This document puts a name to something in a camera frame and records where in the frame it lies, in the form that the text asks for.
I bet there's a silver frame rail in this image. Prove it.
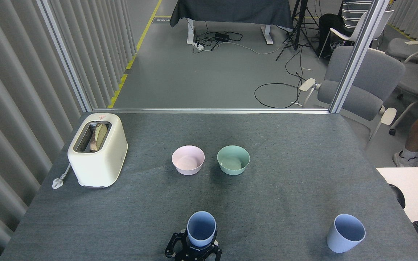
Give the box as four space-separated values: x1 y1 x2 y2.
92 108 330 115

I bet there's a black looped floor cable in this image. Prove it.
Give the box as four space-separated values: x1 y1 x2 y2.
254 72 304 109

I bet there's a black tripod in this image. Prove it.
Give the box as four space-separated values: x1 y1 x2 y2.
275 0 320 61

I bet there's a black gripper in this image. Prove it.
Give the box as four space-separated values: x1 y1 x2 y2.
165 230 223 261

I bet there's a black computer mouse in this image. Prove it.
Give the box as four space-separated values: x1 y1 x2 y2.
389 183 406 209

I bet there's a silver frame post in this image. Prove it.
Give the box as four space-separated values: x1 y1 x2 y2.
328 0 391 114
37 0 94 113

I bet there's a white floor cable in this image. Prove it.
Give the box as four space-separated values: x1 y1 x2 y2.
227 41 286 55

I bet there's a white toaster cord with plug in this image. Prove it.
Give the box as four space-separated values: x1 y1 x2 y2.
52 163 71 190

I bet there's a bread slice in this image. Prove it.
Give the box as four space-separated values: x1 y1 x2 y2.
90 123 108 152

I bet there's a table with dark cloth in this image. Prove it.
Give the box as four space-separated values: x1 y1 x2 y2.
169 0 294 45

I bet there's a white side table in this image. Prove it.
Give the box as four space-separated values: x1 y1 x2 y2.
376 167 418 223

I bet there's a white plastic chair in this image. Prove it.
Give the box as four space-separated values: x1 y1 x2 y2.
317 10 394 63

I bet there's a cream white toaster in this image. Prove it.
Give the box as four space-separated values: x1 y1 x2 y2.
67 113 128 189

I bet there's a seated person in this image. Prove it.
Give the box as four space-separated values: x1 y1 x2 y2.
316 0 373 60

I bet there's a pink bowl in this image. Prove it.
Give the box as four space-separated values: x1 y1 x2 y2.
172 145 205 176

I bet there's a blue plastic cup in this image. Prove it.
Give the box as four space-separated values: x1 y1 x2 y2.
187 211 217 248
327 214 366 253

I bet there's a green bowl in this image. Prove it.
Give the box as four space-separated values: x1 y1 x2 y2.
217 145 250 176

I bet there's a grey pleated curtain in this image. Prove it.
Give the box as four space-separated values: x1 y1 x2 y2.
389 0 418 40
0 0 139 261

